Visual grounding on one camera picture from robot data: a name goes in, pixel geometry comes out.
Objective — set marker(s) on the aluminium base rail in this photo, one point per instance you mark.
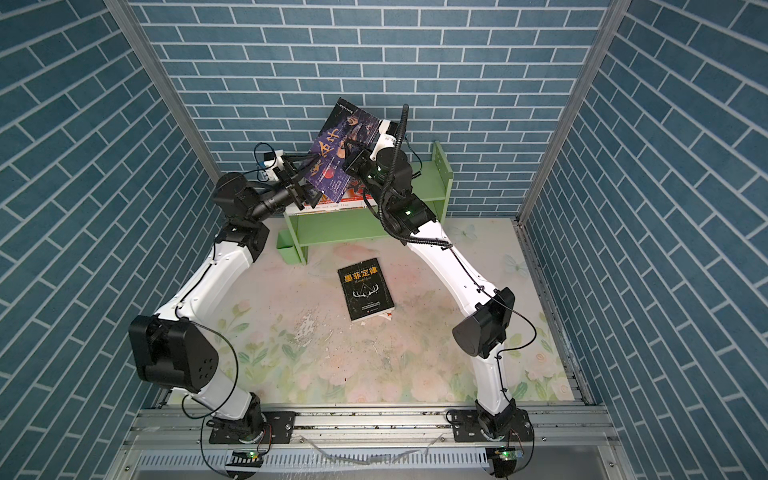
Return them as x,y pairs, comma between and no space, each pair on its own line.
568,424

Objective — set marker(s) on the red blue manga book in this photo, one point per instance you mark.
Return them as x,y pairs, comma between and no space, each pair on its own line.
351,194

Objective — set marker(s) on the white book with brown bars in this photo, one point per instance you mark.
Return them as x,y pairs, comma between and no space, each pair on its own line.
293,210

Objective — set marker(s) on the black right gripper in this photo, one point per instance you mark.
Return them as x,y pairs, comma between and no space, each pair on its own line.
360,162

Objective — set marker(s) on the small green side box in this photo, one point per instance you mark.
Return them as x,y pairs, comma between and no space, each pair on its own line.
286,248

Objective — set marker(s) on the green wooden two-tier shelf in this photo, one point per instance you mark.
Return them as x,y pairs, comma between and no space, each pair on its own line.
433,186

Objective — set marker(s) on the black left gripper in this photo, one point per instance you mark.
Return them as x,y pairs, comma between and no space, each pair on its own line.
288,188

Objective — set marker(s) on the black book with gold text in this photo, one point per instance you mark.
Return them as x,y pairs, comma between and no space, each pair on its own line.
365,291

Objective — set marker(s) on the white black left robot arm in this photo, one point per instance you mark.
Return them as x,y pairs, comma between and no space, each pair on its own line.
170,347

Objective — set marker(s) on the dark purple book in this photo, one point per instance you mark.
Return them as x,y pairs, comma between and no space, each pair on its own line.
346,133

